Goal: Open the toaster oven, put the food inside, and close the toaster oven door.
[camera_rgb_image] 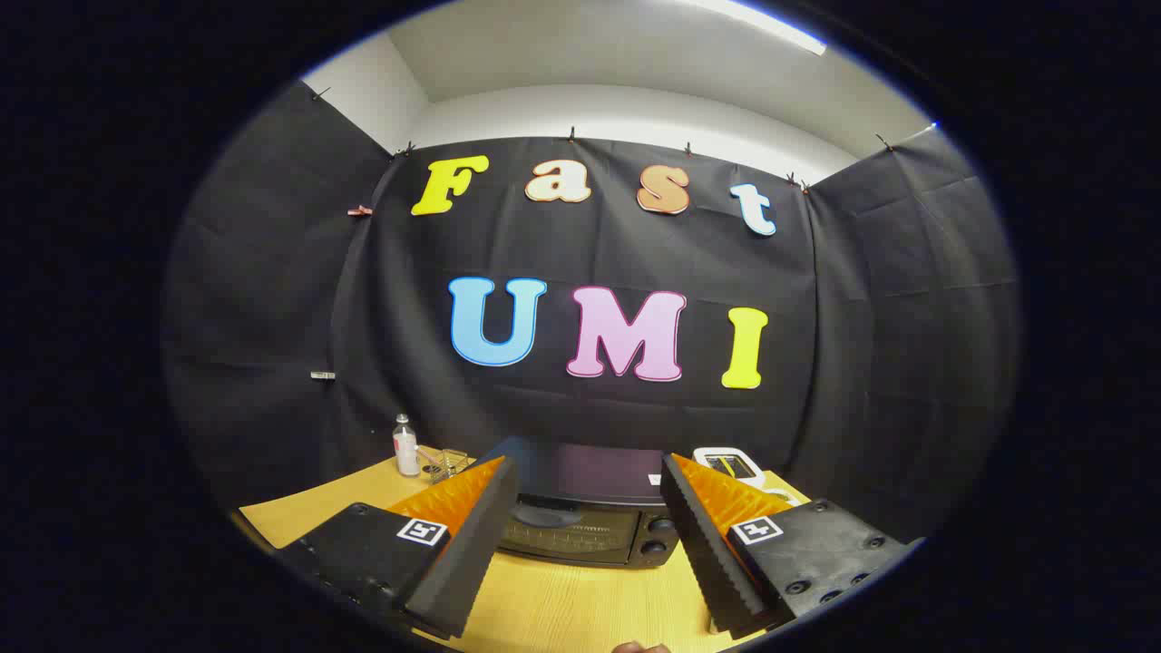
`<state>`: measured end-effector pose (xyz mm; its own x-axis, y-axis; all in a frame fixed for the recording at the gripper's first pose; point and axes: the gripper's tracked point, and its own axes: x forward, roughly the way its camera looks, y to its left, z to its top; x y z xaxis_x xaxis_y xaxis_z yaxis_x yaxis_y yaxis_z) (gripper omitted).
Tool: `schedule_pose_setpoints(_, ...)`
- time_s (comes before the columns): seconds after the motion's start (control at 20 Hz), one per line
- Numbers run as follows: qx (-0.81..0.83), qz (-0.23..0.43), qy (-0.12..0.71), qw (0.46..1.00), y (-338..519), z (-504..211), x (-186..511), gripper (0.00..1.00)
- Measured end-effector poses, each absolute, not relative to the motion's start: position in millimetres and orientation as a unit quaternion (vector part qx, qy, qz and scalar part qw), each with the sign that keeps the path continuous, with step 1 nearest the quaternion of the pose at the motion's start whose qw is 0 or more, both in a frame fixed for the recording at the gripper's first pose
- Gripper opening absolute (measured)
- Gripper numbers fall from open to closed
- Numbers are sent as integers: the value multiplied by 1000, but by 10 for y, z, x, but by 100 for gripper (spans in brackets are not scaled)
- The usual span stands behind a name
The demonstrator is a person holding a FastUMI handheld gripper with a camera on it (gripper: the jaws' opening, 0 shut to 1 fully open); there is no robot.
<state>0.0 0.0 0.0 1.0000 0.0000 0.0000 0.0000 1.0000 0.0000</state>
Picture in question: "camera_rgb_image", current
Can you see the white pop-up toaster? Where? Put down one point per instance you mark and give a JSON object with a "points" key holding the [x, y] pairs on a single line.
{"points": [[701, 453]]}

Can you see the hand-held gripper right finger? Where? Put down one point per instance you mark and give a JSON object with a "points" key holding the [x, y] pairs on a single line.
{"points": [[707, 553]]}

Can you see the black backdrop cloth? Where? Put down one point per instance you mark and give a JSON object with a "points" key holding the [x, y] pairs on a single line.
{"points": [[590, 245]]}

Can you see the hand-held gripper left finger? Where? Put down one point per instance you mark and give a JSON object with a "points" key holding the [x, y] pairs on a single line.
{"points": [[472, 553]]}

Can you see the black toaster oven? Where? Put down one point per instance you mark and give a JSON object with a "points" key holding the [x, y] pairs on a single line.
{"points": [[590, 535]]}

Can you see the small clear bottle white label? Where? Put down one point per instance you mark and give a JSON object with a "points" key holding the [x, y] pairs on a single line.
{"points": [[406, 453]]}

